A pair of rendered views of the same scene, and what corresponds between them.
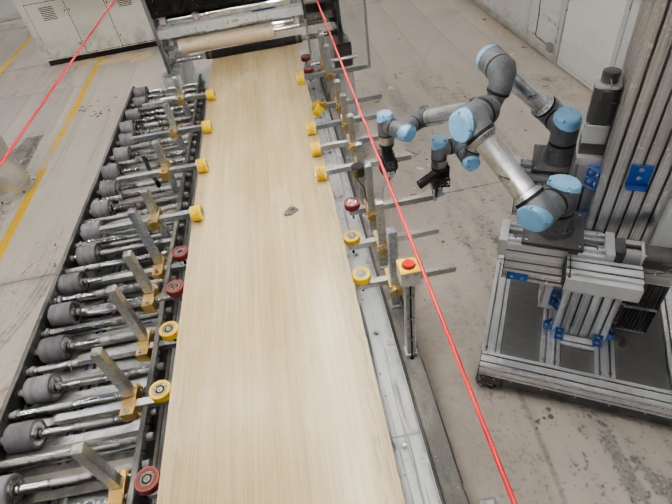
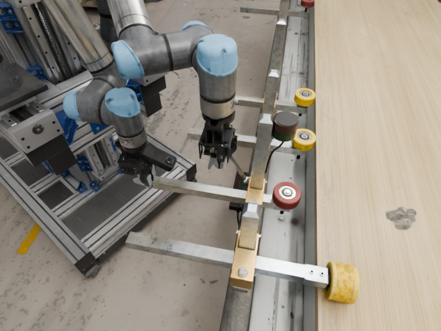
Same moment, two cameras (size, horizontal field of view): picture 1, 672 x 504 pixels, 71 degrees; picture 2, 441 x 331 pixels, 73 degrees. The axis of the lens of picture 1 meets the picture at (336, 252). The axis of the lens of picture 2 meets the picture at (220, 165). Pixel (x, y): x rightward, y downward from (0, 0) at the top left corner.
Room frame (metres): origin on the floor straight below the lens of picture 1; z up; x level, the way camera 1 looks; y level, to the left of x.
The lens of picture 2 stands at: (2.43, -0.19, 1.60)
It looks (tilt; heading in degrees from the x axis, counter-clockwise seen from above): 49 degrees down; 193
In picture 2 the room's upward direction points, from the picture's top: straight up
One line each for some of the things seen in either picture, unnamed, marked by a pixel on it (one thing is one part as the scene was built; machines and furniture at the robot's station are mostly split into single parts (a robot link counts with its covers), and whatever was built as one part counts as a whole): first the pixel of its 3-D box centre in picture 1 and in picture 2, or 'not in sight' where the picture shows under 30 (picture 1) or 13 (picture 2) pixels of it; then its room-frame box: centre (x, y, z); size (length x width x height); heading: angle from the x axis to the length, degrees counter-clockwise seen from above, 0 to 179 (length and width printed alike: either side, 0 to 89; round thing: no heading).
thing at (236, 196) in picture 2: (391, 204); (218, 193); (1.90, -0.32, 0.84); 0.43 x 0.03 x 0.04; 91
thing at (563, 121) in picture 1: (565, 125); not in sight; (1.78, -1.10, 1.21); 0.13 x 0.12 x 0.14; 1
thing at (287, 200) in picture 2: (352, 209); (284, 202); (1.89, -0.12, 0.85); 0.08 x 0.08 x 0.11
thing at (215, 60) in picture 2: (385, 123); (216, 67); (1.92, -0.32, 1.29); 0.09 x 0.08 x 0.11; 34
